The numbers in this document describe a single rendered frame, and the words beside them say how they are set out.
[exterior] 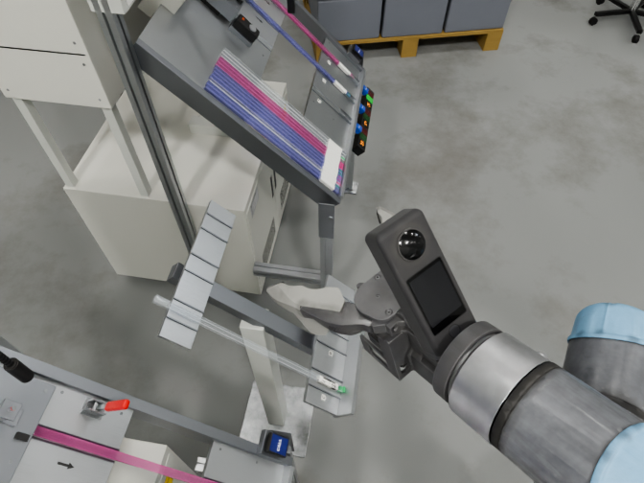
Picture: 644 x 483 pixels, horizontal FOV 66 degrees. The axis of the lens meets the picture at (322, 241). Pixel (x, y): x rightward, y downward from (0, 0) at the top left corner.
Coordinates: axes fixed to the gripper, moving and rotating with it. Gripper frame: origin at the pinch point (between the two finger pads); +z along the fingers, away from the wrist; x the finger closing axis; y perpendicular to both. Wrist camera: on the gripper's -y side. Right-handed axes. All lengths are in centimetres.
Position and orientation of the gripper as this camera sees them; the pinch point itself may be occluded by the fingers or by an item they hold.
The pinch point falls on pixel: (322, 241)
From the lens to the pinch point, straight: 51.5
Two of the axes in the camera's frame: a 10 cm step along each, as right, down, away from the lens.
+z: -5.8, -4.3, 6.9
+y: 2.6, 7.1, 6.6
